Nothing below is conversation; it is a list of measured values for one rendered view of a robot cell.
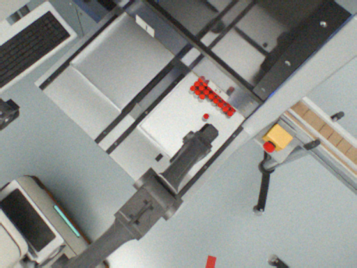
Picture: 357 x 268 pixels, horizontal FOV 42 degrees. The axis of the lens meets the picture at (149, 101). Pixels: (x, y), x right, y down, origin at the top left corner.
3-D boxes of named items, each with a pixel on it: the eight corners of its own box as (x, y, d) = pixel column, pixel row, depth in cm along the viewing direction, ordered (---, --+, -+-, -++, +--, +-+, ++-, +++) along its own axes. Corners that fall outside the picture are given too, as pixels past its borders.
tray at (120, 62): (134, 5, 181) (134, 1, 177) (184, 49, 176) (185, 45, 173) (70, 65, 174) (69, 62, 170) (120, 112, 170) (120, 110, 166)
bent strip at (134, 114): (137, 106, 170) (137, 102, 165) (143, 112, 170) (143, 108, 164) (109, 134, 167) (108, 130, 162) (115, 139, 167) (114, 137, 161)
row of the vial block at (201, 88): (195, 83, 173) (196, 79, 168) (231, 116, 170) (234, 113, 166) (191, 87, 172) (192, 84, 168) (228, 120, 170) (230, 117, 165)
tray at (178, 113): (199, 63, 175) (201, 60, 172) (252, 109, 171) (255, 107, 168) (137, 128, 168) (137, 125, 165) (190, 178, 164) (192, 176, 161)
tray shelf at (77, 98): (125, -1, 183) (125, -3, 181) (261, 120, 172) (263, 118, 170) (35, 84, 173) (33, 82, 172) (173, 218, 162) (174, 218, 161)
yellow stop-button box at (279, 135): (274, 123, 162) (280, 118, 155) (290, 137, 161) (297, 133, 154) (260, 139, 160) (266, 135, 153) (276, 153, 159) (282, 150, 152)
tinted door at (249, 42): (159, 5, 145) (173, -138, 88) (266, 98, 138) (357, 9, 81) (157, 7, 144) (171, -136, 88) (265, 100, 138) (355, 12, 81)
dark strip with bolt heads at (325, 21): (238, 107, 159) (332, -4, 82) (247, 116, 158) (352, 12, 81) (236, 109, 159) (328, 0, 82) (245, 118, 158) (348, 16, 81)
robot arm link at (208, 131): (185, 136, 137) (205, 157, 136) (210, 111, 141) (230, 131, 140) (175, 144, 148) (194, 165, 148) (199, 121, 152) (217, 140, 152)
